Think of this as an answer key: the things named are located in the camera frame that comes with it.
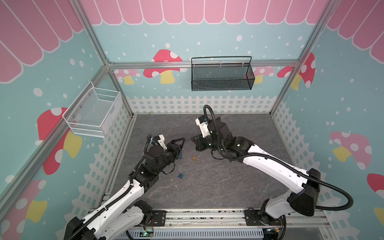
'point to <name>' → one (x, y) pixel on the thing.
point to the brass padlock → (194, 157)
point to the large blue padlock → (180, 155)
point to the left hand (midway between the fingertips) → (185, 144)
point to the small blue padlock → (181, 175)
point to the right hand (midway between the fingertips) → (190, 138)
